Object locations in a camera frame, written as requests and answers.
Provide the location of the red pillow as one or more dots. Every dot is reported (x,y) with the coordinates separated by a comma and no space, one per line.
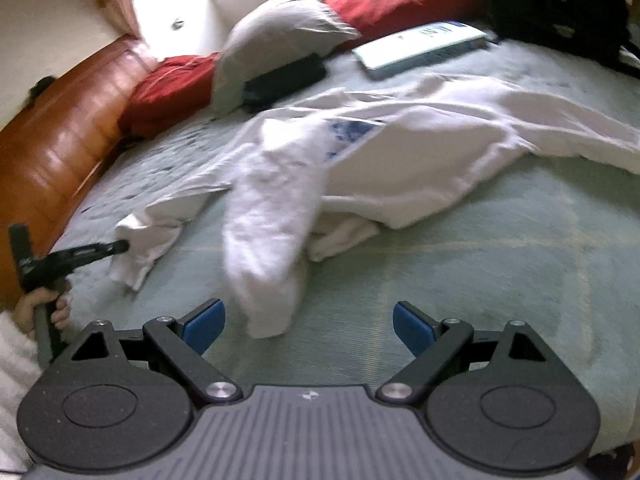
(176,90)

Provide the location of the white printed sweatshirt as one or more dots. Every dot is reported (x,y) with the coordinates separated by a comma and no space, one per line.
(319,176)

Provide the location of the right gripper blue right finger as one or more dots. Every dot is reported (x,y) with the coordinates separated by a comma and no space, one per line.
(438,353)

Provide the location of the red blanket roll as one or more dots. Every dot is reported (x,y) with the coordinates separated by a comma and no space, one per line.
(379,18)

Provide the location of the light blue book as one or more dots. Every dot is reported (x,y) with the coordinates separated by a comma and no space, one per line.
(418,46)

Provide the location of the wooden headboard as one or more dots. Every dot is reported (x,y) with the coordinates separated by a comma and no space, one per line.
(53,152)

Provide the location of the person's left hand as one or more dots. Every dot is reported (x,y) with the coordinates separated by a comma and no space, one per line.
(24,312)

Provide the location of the grey pillow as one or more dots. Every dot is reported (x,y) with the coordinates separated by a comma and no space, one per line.
(275,34)

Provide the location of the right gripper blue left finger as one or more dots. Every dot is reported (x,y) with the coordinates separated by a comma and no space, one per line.
(176,347)

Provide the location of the black folded cloth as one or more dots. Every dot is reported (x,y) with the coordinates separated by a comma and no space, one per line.
(263,91)

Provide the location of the green quilted bed cover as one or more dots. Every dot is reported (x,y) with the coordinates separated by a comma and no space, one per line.
(551,241)

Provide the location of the black backpack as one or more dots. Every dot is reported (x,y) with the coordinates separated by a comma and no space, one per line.
(594,29)

